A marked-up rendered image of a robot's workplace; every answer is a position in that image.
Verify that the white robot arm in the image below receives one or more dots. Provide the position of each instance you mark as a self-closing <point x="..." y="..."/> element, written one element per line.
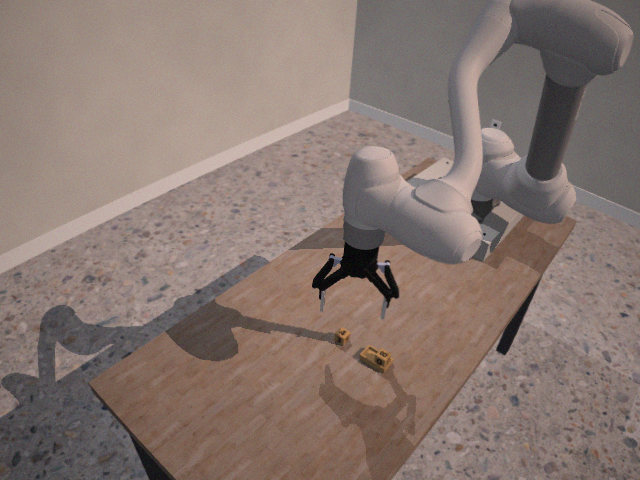
<point x="577" y="40"/>

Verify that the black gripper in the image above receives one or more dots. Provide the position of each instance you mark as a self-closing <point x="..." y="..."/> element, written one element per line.
<point x="354" y="263"/>

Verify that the tan wooden number cube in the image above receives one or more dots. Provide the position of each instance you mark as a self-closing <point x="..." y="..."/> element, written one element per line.
<point x="382" y="357"/>
<point x="342" y="336"/>

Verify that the orange rectangular tray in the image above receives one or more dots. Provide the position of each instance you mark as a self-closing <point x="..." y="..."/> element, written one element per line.
<point x="368" y="356"/>

